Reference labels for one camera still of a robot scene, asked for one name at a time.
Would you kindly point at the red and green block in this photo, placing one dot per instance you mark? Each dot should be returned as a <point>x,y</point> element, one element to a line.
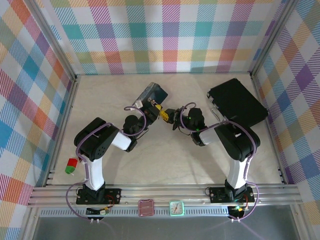
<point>71,166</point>

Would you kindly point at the small silver padlock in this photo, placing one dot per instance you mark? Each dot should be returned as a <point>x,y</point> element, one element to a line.
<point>152,101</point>

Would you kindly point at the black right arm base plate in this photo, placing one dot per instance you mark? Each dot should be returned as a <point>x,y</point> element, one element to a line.
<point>215,193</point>

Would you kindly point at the black hard case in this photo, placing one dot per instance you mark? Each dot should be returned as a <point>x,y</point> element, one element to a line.
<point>237,100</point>

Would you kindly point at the blue patterned box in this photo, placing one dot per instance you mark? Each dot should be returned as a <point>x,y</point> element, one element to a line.
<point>153,92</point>

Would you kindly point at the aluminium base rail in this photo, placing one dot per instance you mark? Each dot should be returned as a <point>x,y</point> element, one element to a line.
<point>162,192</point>

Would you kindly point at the teal square clock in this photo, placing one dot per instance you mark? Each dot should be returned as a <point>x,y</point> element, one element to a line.
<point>176,208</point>

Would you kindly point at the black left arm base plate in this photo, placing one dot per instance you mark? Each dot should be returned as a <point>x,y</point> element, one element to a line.
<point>113,193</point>

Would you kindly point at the slotted metal strip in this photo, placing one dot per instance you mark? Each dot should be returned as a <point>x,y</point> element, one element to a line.
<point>125,212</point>

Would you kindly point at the aluminium frame post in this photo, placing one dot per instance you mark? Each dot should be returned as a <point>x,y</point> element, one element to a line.
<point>272,37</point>
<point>53,37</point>

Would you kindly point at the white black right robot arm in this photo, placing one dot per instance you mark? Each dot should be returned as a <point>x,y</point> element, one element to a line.
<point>237,175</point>

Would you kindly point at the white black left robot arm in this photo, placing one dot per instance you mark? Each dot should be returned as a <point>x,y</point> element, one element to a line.
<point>96,172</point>

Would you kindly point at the aluminium side rail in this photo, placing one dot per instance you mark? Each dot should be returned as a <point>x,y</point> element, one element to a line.
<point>62,125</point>
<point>270,140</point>

